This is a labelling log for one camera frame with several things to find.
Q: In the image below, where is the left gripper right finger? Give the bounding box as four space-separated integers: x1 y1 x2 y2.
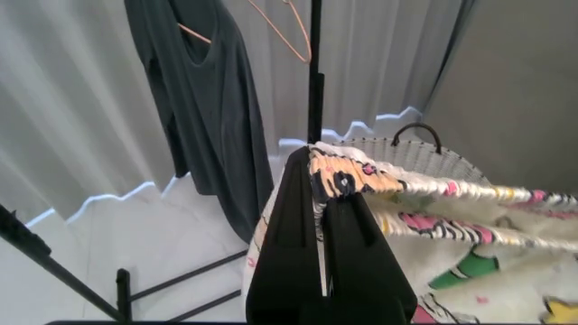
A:
322 191 419 325

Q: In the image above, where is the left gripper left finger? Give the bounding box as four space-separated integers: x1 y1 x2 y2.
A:
245 144 327 325

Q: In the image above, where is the black clothes rack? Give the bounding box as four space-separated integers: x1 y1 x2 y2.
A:
0 0 326 324

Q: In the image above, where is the white laundry basket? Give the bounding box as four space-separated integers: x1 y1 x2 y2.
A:
331 121 493 187

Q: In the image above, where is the cream printed garment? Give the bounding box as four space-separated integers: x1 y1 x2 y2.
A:
241 141 578 325

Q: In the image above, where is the pink clothes hanger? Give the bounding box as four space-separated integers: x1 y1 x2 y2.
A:
246 0 314 64
176 22 213 46

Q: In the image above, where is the white curtain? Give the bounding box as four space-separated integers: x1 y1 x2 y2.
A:
0 0 471 223

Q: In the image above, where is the dark grey sleeveless shirt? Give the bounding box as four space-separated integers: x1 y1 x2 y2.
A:
124 0 275 245

